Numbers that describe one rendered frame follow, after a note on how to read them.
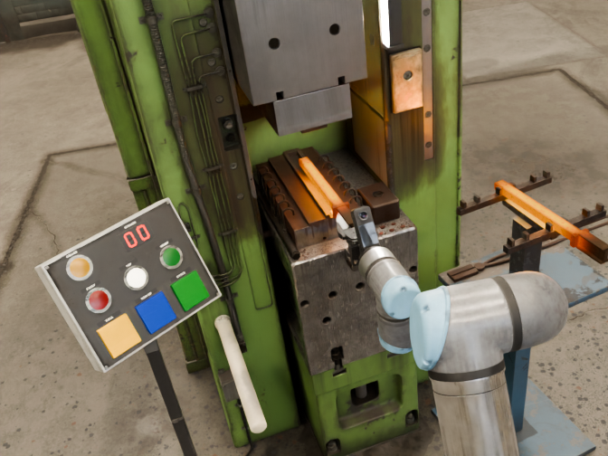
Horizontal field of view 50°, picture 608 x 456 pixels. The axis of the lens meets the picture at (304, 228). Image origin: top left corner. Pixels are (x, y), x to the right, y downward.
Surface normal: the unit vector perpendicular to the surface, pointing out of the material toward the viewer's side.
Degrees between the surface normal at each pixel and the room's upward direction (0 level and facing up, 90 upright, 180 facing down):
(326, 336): 90
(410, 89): 90
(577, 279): 0
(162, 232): 60
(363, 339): 90
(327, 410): 90
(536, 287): 28
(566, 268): 0
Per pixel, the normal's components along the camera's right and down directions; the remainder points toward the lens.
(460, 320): 0.01, -0.24
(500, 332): 0.11, 0.29
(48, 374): -0.12, -0.81
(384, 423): 0.31, 0.51
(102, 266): 0.53, -0.11
